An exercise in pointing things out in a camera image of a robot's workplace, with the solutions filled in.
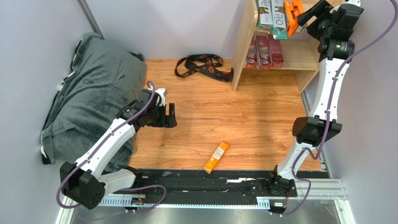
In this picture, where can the dark green pillow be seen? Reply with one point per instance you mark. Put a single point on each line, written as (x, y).
(104, 78)

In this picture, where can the red 3D toothpaste box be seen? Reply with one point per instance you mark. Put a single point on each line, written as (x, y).
(263, 54)
(251, 61)

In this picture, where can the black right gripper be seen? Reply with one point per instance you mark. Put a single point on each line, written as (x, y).
(315, 11)

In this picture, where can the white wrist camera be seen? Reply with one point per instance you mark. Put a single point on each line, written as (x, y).
(352, 2)
(161, 98)

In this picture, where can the orange toothpaste box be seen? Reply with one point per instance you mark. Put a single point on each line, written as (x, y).
(298, 12)
(216, 156)
(291, 11)

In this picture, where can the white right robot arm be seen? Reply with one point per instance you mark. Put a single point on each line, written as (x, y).
(332, 27)

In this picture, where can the silver teal Oral toothpaste box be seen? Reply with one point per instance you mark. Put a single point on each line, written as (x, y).
(265, 21)

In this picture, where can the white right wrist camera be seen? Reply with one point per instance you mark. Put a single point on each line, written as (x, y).
(352, 2)

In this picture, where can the wooden two-tier shelf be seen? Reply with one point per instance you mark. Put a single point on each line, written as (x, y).
(301, 57)

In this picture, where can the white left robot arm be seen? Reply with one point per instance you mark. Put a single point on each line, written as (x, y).
(105, 152)

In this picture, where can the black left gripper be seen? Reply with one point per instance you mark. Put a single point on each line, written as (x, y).
(167, 121)

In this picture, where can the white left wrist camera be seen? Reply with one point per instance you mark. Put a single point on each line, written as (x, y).
(161, 98)

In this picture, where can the silver red toothpaste box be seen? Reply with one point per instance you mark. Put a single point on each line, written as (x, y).
(276, 54)

